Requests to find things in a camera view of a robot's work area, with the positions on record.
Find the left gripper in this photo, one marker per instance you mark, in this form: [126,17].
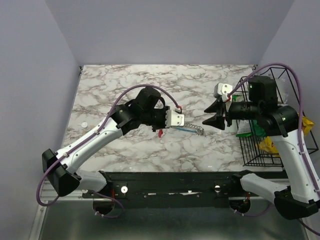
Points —
[163,126]

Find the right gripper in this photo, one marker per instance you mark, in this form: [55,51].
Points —
[217,121]

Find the red key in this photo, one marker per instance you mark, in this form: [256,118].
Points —
[160,133]

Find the grey curved keyring holder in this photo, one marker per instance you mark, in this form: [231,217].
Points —
[200,130]

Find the blue key tag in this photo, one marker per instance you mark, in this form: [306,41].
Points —
[185,129]

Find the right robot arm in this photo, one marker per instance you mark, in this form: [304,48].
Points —
[300,199]

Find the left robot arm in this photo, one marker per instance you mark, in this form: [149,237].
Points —
[62,167]

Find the green snack packet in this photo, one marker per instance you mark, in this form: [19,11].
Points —
[246,128]

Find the yellow chips bag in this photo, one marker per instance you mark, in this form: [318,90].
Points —
[277,146]

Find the beige bottle white cap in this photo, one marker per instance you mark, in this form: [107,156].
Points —
[84,125]

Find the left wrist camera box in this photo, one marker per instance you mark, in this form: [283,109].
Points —
[174,119]

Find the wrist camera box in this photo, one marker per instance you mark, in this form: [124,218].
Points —
[174,119]
[222,90]

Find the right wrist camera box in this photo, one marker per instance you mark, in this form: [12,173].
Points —
[222,90]

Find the black wire basket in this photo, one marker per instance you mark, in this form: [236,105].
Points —
[264,104]

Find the black mounting rail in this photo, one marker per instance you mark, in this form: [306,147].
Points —
[172,189]

